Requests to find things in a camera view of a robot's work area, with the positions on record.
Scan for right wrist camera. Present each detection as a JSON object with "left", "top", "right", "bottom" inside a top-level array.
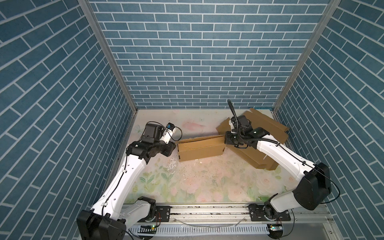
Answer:
[{"left": 229, "top": 119, "right": 237, "bottom": 130}]

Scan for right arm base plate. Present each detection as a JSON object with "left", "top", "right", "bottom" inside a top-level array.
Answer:
[{"left": 248, "top": 204, "right": 291, "bottom": 222}]

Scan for brown cardboard box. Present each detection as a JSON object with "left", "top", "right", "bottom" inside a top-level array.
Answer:
[{"left": 178, "top": 135, "right": 226, "bottom": 162}]

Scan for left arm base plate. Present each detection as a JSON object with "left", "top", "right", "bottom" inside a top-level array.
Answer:
[{"left": 145, "top": 206, "right": 172, "bottom": 224}]

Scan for cardboard stack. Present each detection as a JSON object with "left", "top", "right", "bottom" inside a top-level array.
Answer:
[{"left": 227, "top": 108, "right": 289, "bottom": 171}]

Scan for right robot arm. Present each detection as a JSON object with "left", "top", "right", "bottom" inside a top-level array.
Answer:
[{"left": 225, "top": 115, "right": 332, "bottom": 221}]

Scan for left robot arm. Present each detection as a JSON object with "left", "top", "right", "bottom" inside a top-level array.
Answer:
[{"left": 77, "top": 121, "right": 177, "bottom": 240}]

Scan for white slotted cable duct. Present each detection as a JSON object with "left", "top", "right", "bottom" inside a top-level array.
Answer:
[{"left": 130, "top": 224, "right": 270, "bottom": 237}]

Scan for aluminium front rail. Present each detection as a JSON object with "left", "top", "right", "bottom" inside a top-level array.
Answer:
[{"left": 122, "top": 203, "right": 342, "bottom": 240}]

